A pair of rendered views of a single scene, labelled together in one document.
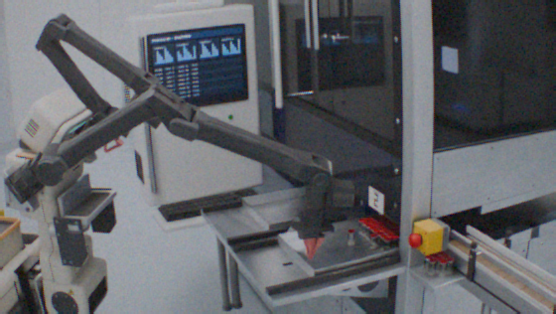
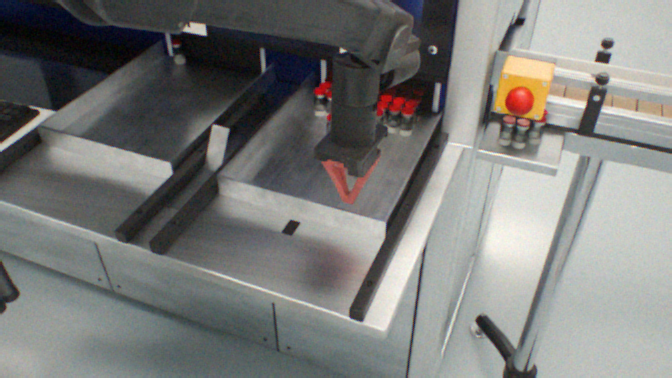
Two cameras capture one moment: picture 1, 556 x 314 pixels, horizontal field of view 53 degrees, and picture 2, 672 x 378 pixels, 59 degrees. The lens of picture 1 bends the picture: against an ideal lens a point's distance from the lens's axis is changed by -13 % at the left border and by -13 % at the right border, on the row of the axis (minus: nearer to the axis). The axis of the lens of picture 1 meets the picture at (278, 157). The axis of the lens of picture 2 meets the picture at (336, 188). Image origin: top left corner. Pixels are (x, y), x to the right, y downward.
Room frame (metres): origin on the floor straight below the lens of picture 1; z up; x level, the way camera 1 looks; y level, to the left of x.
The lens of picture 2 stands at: (1.12, 0.38, 1.45)
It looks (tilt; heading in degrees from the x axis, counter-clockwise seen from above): 40 degrees down; 313
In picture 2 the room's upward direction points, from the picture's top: straight up
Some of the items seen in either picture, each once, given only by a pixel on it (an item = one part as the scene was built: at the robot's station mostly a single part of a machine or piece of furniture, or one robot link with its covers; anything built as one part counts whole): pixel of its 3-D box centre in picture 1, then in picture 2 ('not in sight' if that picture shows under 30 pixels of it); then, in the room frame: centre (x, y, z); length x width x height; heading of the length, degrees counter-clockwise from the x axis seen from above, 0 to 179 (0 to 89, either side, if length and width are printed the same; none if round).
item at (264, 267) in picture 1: (304, 235); (231, 156); (1.78, -0.07, 0.87); 0.70 x 0.48 x 0.02; 21
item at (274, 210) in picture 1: (302, 206); (166, 100); (1.97, -0.07, 0.90); 0.34 x 0.26 x 0.04; 111
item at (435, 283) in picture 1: (441, 274); (522, 140); (1.46, -0.44, 0.87); 0.14 x 0.13 x 0.02; 111
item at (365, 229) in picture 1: (374, 235); (362, 112); (1.68, -0.28, 0.91); 0.18 x 0.02 x 0.05; 21
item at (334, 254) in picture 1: (348, 244); (343, 143); (1.65, -0.19, 0.90); 0.34 x 0.26 x 0.04; 111
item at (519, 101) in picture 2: (416, 239); (520, 100); (1.44, -0.35, 1.00); 0.04 x 0.04 x 0.04; 21
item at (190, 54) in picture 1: (193, 96); not in sight; (2.43, 0.33, 1.19); 0.50 x 0.19 x 0.78; 114
